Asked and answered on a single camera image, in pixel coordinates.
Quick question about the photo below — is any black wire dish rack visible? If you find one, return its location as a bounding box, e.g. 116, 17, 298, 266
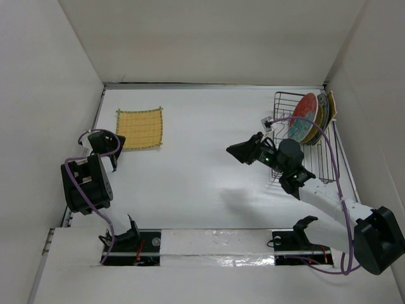
273, 91, 339, 184

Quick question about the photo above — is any square bamboo tray plate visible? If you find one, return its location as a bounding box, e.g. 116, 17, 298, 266
116, 107, 163, 151

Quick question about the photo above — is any curved bamboo scoop plate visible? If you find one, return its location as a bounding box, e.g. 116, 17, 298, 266
327, 91, 337, 122

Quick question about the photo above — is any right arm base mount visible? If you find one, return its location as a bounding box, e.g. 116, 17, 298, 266
266, 216, 333, 266

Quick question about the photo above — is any red teal floral plate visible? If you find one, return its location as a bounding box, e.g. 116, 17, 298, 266
288, 93, 318, 143

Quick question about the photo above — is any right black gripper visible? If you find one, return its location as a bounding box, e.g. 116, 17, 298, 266
226, 132, 287, 175

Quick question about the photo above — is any blue white floral plate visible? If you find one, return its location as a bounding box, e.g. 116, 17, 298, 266
311, 94, 330, 146

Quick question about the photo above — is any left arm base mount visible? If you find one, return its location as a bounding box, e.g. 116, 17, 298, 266
99, 215, 162, 267

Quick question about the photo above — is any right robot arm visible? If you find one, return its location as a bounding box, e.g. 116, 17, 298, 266
226, 132, 404, 275

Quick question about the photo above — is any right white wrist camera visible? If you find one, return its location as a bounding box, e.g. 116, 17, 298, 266
261, 116, 278, 133

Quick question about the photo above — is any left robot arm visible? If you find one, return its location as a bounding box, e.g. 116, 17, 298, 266
61, 129, 143, 251

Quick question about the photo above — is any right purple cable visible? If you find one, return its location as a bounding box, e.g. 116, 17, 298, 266
268, 116, 361, 276

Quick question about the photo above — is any round bamboo plate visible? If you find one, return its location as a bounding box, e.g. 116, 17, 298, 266
301, 105, 325, 145

